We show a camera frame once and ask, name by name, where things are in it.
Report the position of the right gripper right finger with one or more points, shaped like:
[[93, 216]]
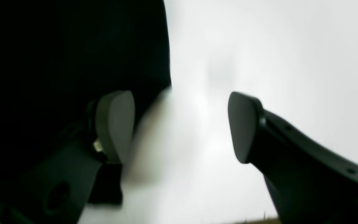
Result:
[[307, 183]]

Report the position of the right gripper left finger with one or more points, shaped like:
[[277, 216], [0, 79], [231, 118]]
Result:
[[56, 190]]

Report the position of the black printed t-shirt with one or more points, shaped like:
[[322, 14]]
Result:
[[57, 57]]

